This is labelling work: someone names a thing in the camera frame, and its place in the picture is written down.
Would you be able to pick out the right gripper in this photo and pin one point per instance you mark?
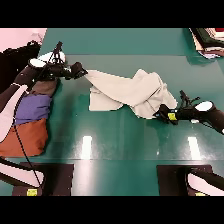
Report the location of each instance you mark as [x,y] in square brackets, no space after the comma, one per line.
[166,115]

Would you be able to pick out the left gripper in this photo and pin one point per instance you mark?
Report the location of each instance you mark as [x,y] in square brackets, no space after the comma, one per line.
[76,70]

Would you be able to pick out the cream shirt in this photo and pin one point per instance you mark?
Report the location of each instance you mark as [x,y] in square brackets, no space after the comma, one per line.
[133,91]

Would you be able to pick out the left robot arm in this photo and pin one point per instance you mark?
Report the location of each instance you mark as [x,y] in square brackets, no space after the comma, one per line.
[7,115]

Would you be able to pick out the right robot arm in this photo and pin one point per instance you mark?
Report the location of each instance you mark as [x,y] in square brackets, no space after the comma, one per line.
[213,115]

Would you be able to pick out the brown garment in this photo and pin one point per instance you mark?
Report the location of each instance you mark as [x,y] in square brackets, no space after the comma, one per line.
[45,87]

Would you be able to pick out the purple garment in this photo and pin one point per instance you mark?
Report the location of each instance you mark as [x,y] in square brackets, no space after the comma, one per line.
[33,108]

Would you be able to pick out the maroon garment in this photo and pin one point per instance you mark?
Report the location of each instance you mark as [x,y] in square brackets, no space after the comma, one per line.
[215,52]

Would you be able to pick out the orange garment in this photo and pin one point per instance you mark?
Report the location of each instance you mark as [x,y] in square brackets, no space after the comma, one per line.
[30,138]

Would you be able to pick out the dark green garment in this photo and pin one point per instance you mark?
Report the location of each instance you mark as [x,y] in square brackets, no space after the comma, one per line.
[210,38]

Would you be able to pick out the red garment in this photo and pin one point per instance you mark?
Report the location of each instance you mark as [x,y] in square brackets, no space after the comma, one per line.
[220,29]

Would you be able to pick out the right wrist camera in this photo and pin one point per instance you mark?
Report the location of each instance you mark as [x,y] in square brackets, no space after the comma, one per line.
[186,100]

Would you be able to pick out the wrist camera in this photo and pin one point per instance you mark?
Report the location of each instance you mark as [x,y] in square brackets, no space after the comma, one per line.
[186,100]
[58,50]

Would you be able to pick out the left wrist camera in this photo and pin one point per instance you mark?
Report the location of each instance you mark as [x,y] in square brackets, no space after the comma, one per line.
[58,50]

